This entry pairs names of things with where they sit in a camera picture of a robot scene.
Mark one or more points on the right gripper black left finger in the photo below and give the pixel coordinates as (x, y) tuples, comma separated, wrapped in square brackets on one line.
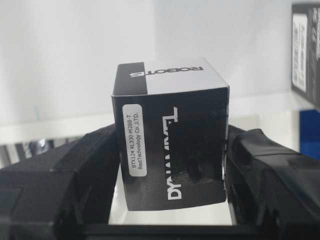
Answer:
[(49, 196)]

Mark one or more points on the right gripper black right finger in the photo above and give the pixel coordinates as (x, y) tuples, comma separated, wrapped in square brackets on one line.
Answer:
[(271, 186)]

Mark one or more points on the black box tray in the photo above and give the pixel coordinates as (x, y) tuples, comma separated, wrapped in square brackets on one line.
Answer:
[(305, 50), (171, 120)]

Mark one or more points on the white plastic tray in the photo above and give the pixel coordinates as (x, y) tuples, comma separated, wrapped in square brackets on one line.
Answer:
[(58, 62)]

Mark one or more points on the blue table cloth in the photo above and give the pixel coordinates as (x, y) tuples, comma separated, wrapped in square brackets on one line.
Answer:
[(309, 133)]

